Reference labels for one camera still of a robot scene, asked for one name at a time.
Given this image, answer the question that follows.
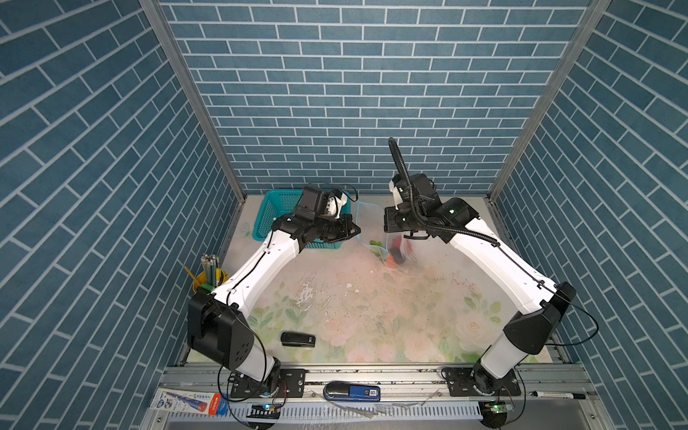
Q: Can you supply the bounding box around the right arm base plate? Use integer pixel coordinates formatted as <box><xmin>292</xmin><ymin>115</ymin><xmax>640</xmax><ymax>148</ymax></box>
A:
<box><xmin>440</xmin><ymin>367</ymin><xmax>522</xmax><ymax>398</ymax></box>

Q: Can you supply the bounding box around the clear zip top bag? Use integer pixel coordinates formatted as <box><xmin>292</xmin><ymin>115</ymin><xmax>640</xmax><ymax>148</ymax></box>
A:
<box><xmin>352</xmin><ymin>201</ymin><xmax>422</xmax><ymax>277</ymax></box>

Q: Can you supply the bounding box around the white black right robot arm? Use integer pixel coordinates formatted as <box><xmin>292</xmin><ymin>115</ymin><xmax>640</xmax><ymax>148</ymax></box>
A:
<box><xmin>384</xmin><ymin>198</ymin><xmax>576</xmax><ymax>395</ymax></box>

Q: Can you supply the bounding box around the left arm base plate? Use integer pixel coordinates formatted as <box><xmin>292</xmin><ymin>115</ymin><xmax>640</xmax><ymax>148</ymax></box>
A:
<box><xmin>230</xmin><ymin>368</ymin><xmax>306</xmax><ymax>401</ymax></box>

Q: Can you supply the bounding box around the blue black box cutter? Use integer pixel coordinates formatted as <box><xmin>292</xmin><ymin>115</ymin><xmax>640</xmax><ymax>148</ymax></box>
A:
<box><xmin>322</xmin><ymin>381</ymin><xmax>382</xmax><ymax>402</ymax></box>

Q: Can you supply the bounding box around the dark toy avocado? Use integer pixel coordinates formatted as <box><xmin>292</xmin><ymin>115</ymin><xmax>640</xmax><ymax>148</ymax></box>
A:
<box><xmin>389</xmin><ymin>247</ymin><xmax>406</xmax><ymax>265</ymax></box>

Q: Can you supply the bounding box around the yellow pen cup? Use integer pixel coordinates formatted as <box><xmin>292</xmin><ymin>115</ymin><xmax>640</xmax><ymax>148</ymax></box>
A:
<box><xmin>185</xmin><ymin>254</ymin><xmax>229</xmax><ymax>293</ymax></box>

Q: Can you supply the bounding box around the red blue pencil box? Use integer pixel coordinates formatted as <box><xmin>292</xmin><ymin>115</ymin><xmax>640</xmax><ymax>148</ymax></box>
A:
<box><xmin>150</xmin><ymin>389</ymin><xmax>229</xmax><ymax>417</ymax></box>

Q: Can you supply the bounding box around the orange toy carrot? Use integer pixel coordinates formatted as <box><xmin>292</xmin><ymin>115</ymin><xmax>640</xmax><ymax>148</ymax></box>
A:
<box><xmin>369</xmin><ymin>238</ymin><xmax>401</xmax><ymax>268</ymax></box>

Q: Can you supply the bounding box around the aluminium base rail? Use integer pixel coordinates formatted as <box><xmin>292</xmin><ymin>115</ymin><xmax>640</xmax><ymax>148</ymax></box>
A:
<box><xmin>143</xmin><ymin>364</ymin><xmax>613</xmax><ymax>429</ymax></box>

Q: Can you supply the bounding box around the teal plastic basket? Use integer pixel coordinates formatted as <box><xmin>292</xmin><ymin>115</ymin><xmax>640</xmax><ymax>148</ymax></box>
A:
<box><xmin>252</xmin><ymin>189</ymin><xmax>353</xmax><ymax>250</ymax></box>

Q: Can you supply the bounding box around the black marker pen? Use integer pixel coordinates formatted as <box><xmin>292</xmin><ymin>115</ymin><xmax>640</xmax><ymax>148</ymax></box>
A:
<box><xmin>530</xmin><ymin>391</ymin><xmax>587</xmax><ymax>401</ymax></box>

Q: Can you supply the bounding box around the black stapler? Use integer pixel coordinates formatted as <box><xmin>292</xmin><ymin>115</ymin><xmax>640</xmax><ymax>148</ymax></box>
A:
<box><xmin>281</xmin><ymin>331</ymin><xmax>316</xmax><ymax>348</ymax></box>

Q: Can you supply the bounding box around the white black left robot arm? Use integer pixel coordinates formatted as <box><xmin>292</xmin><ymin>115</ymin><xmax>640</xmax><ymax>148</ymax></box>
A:
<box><xmin>187</xmin><ymin>214</ymin><xmax>360</xmax><ymax>392</ymax></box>

